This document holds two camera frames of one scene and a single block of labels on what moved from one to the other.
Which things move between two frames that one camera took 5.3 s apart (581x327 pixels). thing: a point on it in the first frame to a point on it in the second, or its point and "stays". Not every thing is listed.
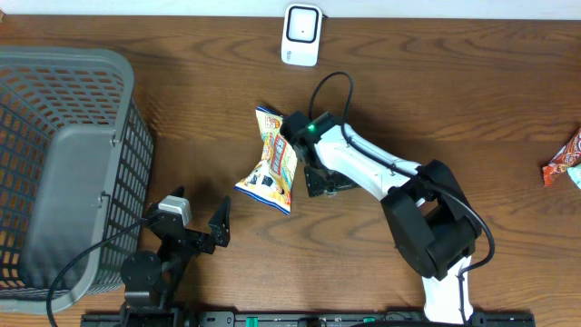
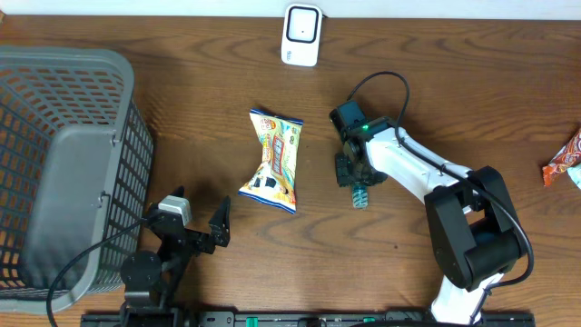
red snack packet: [567, 156] stays
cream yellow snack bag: [270, 183] stays
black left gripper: [218, 230] stays
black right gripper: [315, 188] to [340, 178]
